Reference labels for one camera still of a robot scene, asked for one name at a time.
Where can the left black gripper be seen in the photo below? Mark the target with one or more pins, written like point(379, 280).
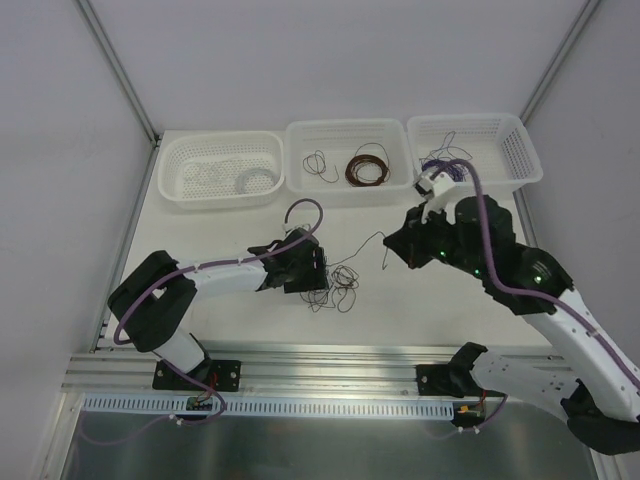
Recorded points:
point(317, 268)

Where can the white perforated basket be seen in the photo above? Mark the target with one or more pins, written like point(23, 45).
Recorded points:
point(317, 154)
point(496, 144)
point(221, 170)

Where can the frame post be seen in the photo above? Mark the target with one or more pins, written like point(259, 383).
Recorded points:
point(99, 34)
point(566, 46)

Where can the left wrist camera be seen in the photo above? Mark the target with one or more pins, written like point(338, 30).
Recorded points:
point(296, 230)

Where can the right frame post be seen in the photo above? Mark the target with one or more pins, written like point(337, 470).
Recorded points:
point(566, 46)

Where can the left frame post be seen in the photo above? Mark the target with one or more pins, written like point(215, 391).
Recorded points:
point(99, 34)

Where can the white slotted cable duct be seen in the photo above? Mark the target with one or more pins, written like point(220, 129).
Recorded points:
point(272, 407)

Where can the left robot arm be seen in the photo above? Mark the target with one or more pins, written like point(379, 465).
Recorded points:
point(151, 303)

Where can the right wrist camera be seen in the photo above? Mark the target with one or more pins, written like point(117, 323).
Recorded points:
point(436, 189)

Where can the left white perforated basket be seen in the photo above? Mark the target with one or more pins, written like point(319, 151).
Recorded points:
point(221, 170)

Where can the right white perforated basket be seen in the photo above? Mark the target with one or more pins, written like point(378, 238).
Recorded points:
point(496, 144)

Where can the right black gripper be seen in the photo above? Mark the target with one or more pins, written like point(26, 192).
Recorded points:
point(412, 240)

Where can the aluminium mounting rail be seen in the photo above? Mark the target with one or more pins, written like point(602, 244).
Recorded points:
point(270, 369)

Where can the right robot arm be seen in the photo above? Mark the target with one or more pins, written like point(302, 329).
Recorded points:
point(599, 400)

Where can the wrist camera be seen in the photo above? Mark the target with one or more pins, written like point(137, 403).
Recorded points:
point(296, 230)
point(436, 189)

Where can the middle white perforated basket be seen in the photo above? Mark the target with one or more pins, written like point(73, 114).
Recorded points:
point(317, 154)

